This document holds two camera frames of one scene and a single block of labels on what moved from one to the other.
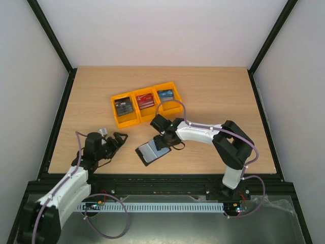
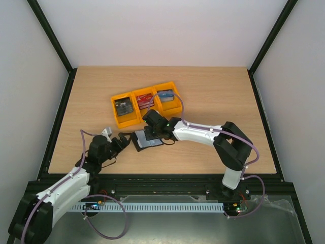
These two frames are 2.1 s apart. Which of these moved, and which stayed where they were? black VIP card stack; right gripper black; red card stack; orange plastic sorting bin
Moved: right gripper black
Stayed: red card stack; orange plastic sorting bin; black VIP card stack
